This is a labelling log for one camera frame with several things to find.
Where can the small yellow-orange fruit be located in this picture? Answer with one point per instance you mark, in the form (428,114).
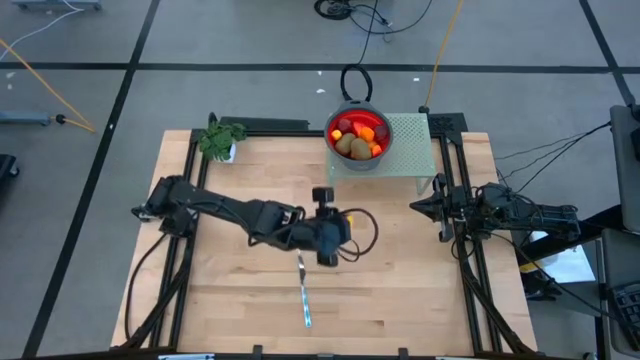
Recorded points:
(336,135)

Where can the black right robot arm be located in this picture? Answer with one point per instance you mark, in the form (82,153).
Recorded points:
(540,217)

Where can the red collapsible bowl grey rim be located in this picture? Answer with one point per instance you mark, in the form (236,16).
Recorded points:
(384,152)

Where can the white sheet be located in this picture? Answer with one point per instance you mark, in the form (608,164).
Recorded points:
(565,267)

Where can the green plant in white pot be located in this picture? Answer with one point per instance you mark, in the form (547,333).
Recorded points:
(217,140)

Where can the black perforated plate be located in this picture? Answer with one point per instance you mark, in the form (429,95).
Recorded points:
(447,122)

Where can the black keyboard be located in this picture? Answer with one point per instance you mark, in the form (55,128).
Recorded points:
(629,310)

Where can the small orange fruit with stem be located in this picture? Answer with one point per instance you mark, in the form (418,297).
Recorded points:
(376,150)

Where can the dark red pomegranate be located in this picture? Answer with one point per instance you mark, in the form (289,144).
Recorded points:
(344,124)

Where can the black aluminium table frame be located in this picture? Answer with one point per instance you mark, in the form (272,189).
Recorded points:
(280,133)

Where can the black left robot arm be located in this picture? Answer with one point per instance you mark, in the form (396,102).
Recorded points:
(225,207)

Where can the green perforated metal stand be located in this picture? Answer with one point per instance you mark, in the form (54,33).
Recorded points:
(410,145)

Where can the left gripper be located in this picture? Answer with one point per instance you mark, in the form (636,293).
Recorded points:
(325,232)

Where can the red orange mango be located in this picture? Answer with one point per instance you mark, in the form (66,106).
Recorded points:
(356,128)

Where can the brown kiwi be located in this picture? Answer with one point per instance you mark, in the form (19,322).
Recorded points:
(344,144)
(361,149)

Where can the long black box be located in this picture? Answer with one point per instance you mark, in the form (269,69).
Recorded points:
(265,123)

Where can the black floor object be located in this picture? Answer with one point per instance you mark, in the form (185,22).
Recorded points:
(6,166)

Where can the grey floor base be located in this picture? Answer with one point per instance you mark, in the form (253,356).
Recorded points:
(55,4)
(25,118)

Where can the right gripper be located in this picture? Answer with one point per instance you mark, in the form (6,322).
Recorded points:
(462,212)

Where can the black table clamp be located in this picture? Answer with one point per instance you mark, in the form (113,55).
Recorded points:
(257,351)
(403,352)

